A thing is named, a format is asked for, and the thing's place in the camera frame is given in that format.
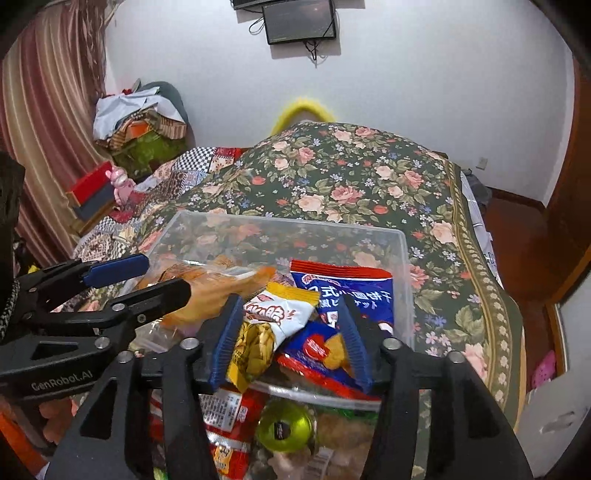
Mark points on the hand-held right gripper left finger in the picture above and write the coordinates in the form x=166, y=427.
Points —
x=226, y=341

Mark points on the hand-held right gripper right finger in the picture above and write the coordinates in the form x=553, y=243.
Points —
x=355, y=344

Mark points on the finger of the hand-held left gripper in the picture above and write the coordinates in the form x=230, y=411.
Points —
x=115, y=270
x=157, y=297

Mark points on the small white yellow snack packet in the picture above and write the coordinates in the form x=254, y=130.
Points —
x=268, y=318

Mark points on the orange bread packet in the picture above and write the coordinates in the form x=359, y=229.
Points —
x=207, y=295

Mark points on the clear plastic storage box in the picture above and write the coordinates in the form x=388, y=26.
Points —
x=277, y=240

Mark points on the blue snack packet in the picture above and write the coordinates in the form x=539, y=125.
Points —
x=318, y=351

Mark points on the large blue red biscuit packet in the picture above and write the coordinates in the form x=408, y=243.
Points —
x=351, y=290

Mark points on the red snack packet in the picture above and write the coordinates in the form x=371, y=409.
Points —
x=231, y=410

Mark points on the red box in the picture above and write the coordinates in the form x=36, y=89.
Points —
x=90, y=189

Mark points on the pink plush toy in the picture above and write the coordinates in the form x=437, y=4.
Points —
x=121, y=184

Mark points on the brown pastry packet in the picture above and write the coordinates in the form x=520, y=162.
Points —
x=341, y=434

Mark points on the green round jelly cup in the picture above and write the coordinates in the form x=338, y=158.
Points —
x=284, y=425

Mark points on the patchwork quilt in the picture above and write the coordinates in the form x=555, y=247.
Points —
x=184, y=170

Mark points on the green printed cloth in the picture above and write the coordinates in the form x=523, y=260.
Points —
x=147, y=152

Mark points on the floral blanket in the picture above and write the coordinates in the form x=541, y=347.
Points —
x=369, y=184

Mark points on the pile of clothes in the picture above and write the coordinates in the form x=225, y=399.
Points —
x=134, y=110

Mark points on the striped curtain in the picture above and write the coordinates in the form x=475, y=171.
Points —
x=46, y=115

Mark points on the white striped bed sheet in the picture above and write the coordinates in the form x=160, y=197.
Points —
x=482, y=230

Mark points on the grey chair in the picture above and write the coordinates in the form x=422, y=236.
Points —
x=171, y=94

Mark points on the pink slipper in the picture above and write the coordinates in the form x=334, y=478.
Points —
x=545, y=371

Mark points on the grey bag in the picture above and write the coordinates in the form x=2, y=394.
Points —
x=478, y=191

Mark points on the yellow hoop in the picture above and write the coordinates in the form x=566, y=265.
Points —
x=295, y=108

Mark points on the large black television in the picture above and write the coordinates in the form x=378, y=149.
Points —
x=249, y=3

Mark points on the small black monitor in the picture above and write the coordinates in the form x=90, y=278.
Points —
x=299, y=21

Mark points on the wall outlet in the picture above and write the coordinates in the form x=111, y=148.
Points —
x=483, y=163

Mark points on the wooden wardrobe frame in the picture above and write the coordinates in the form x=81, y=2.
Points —
x=570, y=175

